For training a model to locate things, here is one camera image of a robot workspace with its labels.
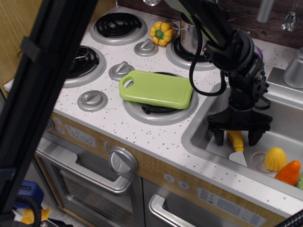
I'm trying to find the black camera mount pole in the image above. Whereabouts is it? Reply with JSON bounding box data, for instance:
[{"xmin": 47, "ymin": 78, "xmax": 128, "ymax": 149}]
[{"xmin": 0, "ymin": 0, "xmax": 97, "ymax": 215}]

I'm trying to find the silver stove knob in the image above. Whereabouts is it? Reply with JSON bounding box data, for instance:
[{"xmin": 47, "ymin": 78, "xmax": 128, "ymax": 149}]
[
  {"xmin": 134, "ymin": 39, "xmax": 159, "ymax": 57},
  {"xmin": 108, "ymin": 61, "xmax": 134, "ymax": 81},
  {"xmin": 77, "ymin": 90, "xmax": 108, "ymax": 112}
]

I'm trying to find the yellow handled white toy knife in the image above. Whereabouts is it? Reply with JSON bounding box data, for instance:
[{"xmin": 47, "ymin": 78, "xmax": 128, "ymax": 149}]
[{"xmin": 226, "ymin": 131, "xmax": 247, "ymax": 167}]

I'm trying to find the purple striped toy onion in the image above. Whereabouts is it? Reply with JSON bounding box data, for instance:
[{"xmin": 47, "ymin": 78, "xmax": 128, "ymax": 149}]
[{"xmin": 254, "ymin": 46, "xmax": 263, "ymax": 60}]

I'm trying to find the hanging clear utensil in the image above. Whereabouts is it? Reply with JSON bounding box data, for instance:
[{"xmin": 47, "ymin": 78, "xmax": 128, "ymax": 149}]
[{"xmin": 281, "ymin": 0, "xmax": 300, "ymax": 32}]

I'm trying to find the silver stove knob bottom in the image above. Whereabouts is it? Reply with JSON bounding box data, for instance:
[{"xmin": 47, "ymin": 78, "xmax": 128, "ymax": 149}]
[{"xmin": 77, "ymin": 90, "xmax": 108, "ymax": 112}]

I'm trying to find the yellow toy bell pepper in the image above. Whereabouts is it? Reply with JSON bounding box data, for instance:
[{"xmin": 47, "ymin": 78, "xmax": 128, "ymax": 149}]
[{"xmin": 150, "ymin": 21, "xmax": 175, "ymax": 46}]

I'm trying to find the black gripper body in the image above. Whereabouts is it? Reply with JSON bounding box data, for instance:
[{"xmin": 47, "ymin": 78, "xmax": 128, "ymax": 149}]
[{"xmin": 207, "ymin": 106, "xmax": 273, "ymax": 132}]

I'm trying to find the yellow toy corn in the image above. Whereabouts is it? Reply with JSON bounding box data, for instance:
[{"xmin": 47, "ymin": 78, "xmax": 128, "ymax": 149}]
[{"xmin": 264, "ymin": 147, "xmax": 288, "ymax": 172}]

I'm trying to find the silver sink basin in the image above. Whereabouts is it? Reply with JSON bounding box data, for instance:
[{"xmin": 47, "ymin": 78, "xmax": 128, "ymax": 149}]
[{"xmin": 181, "ymin": 88, "xmax": 303, "ymax": 200}]

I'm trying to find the orange toy carrot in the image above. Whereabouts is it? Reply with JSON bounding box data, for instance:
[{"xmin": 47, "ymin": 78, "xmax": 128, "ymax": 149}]
[{"xmin": 275, "ymin": 160, "xmax": 301, "ymax": 186}]

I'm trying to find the front right black burner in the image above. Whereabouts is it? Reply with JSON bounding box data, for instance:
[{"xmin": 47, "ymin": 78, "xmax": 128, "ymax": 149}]
[{"xmin": 123, "ymin": 73, "xmax": 198, "ymax": 126}]

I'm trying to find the silver oven knob left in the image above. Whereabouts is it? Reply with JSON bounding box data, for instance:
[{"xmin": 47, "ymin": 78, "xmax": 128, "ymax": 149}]
[{"xmin": 45, "ymin": 119, "xmax": 54, "ymax": 131}]

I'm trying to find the green toy vegetable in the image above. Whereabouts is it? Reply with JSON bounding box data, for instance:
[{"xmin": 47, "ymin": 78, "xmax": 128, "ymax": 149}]
[{"xmin": 297, "ymin": 174, "xmax": 303, "ymax": 190}]

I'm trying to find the silver dishwasher door handle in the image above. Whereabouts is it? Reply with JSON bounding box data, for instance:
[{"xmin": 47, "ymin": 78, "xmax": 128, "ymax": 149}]
[{"xmin": 149, "ymin": 194, "xmax": 193, "ymax": 227}]

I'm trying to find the back left black burner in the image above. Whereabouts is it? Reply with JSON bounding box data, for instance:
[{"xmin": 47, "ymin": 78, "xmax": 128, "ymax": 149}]
[{"xmin": 89, "ymin": 12, "xmax": 147, "ymax": 46}]

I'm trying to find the silver oven knob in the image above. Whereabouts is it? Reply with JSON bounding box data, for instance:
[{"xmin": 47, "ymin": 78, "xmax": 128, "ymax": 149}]
[
  {"xmin": 45, "ymin": 119, "xmax": 54, "ymax": 131},
  {"xmin": 108, "ymin": 146, "xmax": 138, "ymax": 174}
]

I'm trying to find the silver oven knob right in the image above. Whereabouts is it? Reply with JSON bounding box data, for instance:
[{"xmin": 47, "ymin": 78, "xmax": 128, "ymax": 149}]
[{"xmin": 108, "ymin": 146, "xmax": 138, "ymax": 174}]

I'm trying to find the black burner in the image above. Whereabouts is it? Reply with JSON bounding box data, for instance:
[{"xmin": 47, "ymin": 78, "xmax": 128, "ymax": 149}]
[
  {"xmin": 63, "ymin": 45, "xmax": 107, "ymax": 88},
  {"xmin": 123, "ymin": 73, "xmax": 198, "ymax": 126},
  {"xmin": 89, "ymin": 12, "xmax": 147, "ymax": 46},
  {"xmin": 166, "ymin": 36, "xmax": 216, "ymax": 71}
]

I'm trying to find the blue clamp tool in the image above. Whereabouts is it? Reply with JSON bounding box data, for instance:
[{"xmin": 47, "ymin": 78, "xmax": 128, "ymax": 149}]
[{"xmin": 18, "ymin": 180, "xmax": 45, "ymax": 206}]

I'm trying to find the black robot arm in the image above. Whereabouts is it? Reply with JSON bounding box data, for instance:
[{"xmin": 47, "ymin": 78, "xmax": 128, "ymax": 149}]
[{"xmin": 166, "ymin": 0, "xmax": 273, "ymax": 146}]

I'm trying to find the silver stove knob top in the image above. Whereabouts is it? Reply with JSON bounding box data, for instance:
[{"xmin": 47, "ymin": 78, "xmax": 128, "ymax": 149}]
[{"xmin": 134, "ymin": 39, "xmax": 159, "ymax": 57}]

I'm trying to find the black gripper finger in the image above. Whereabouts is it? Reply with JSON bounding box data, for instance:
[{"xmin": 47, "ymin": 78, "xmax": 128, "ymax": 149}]
[
  {"xmin": 248, "ymin": 131, "xmax": 263, "ymax": 146},
  {"xmin": 214, "ymin": 130, "xmax": 224, "ymax": 146}
]

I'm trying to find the front left black burner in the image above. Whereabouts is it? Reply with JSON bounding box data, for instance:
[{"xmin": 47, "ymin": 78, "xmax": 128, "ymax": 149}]
[{"xmin": 63, "ymin": 45, "xmax": 107, "ymax": 88}]

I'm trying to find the silver stove knob middle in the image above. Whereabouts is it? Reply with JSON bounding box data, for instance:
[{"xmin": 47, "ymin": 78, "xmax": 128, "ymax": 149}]
[{"xmin": 108, "ymin": 61, "xmax": 134, "ymax": 81}]

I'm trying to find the back right black burner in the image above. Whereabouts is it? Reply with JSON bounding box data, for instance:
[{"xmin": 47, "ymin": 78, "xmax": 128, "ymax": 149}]
[{"xmin": 166, "ymin": 36, "xmax": 216, "ymax": 71}]

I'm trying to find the silver oven door handle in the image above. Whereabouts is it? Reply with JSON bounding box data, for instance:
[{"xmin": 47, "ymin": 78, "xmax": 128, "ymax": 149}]
[{"xmin": 35, "ymin": 137, "xmax": 133, "ymax": 196}]

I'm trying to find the yellow cloth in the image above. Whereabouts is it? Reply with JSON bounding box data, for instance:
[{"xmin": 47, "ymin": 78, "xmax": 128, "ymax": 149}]
[{"xmin": 20, "ymin": 207, "xmax": 51, "ymax": 225}]

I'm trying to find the tall steel pot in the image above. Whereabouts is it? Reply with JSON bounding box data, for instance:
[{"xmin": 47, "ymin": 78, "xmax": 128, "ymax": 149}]
[{"xmin": 180, "ymin": 13, "xmax": 198, "ymax": 54}]

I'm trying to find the green plastic cutting board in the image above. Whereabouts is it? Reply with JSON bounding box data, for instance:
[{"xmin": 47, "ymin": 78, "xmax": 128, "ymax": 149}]
[{"xmin": 119, "ymin": 70, "xmax": 193, "ymax": 109}]

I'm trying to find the black cable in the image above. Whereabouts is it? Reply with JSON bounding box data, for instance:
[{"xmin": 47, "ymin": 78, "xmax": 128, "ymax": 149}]
[{"xmin": 14, "ymin": 195, "xmax": 43, "ymax": 227}]

